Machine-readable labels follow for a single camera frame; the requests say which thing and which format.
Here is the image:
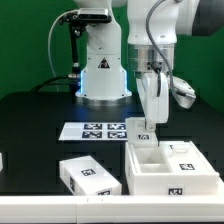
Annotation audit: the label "white flat marker sheet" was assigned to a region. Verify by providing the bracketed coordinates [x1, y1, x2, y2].
[58, 122, 127, 141]

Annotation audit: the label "white part at left edge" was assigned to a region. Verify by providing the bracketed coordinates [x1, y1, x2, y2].
[0, 153, 3, 172]

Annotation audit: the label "black camera stand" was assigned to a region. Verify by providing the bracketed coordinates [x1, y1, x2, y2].
[59, 8, 112, 93]

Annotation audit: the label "black table cables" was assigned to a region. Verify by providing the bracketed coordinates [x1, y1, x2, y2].
[31, 75, 75, 93]

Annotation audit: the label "white cabinet body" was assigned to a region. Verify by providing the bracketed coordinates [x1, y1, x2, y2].
[125, 143, 220, 196]

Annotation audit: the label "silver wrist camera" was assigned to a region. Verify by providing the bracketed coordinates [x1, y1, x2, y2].
[173, 77, 196, 109]

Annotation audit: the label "white cabinet door panel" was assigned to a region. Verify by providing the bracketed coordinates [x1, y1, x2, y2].
[160, 141, 218, 176]

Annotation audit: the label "white rectangular cabinet box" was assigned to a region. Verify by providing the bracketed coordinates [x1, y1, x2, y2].
[59, 156, 122, 196]

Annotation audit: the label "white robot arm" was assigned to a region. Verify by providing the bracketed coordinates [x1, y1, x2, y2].
[73, 0, 224, 132]

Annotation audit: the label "white table border frame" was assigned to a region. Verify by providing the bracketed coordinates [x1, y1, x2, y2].
[0, 178, 224, 224]

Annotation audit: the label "white thin cable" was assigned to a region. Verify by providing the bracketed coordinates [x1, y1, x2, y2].
[47, 9, 80, 81]

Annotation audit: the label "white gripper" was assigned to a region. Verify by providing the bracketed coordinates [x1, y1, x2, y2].
[136, 72, 169, 131]

